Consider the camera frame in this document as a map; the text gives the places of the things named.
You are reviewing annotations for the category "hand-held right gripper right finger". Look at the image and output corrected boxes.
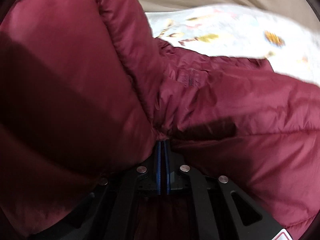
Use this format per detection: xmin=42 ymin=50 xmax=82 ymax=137
xmin=164 ymin=141 xmax=284 ymax=240

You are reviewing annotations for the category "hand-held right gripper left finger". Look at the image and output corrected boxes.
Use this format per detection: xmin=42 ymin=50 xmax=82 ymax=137
xmin=72 ymin=141 xmax=164 ymax=240

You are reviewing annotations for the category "dark red puffer jacket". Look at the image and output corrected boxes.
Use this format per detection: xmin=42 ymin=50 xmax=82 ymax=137
xmin=0 ymin=0 xmax=320 ymax=240

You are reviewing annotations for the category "pale printed bed sheet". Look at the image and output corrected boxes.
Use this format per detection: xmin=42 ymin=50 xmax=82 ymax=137
xmin=145 ymin=4 xmax=320 ymax=88

